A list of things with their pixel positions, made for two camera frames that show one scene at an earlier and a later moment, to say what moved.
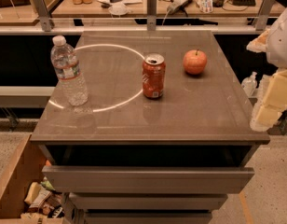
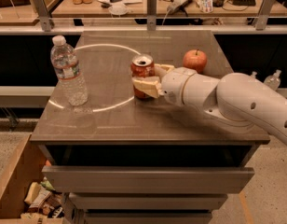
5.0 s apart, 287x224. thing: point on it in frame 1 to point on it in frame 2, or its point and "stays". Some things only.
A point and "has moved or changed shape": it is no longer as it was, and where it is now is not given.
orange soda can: x=153 y=76 has moved or changed shape
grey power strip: x=177 y=5 stays
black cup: x=218 y=0 stays
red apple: x=195 y=61 stays
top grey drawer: x=149 y=180 stays
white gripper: x=280 y=41 to x=172 y=84
